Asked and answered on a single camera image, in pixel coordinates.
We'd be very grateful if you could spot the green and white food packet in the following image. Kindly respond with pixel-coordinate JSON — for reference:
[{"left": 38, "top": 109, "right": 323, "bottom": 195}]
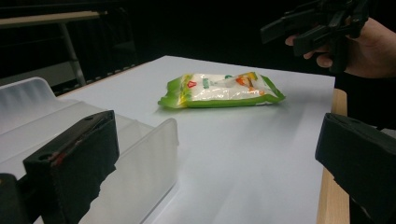
[{"left": 157, "top": 71, "right": 287, "bottom": 110}]

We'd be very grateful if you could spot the translucent plastic bin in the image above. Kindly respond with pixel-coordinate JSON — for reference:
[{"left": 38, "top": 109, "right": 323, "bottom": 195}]
[{"left": 0, "top": 77, "right": 179, "bottom": 224}]

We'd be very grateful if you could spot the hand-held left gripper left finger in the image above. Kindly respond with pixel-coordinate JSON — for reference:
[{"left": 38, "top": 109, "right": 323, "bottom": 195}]
[{"left": 22, "top": 109, "right": 120, "bottom": 224}]

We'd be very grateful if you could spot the metal stand with shelf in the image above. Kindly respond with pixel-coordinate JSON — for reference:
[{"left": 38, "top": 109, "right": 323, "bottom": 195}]
[{"left": 0, "top": 10, "right": 108, "bottom": 88}]

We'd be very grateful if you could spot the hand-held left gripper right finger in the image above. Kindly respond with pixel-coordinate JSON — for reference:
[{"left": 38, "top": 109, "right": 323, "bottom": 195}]
[{"left": 314, "top": 112, "right": 396, "bottom": 224}]

